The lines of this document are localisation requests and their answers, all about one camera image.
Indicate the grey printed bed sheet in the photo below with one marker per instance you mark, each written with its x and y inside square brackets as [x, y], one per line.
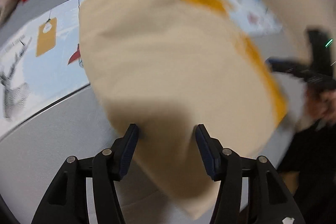
[32, 153]

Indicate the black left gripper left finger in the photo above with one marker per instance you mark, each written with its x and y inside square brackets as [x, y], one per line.
[65, 200]

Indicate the beige and orange hoodie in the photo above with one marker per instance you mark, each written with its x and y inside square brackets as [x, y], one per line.
[168, 66]

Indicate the cream folded blanket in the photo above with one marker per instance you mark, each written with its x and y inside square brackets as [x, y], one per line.
[7, 7]

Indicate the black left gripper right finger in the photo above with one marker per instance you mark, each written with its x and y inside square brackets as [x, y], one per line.
[251, 190]

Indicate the right hand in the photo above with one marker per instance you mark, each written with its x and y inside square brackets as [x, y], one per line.
[320, 106]

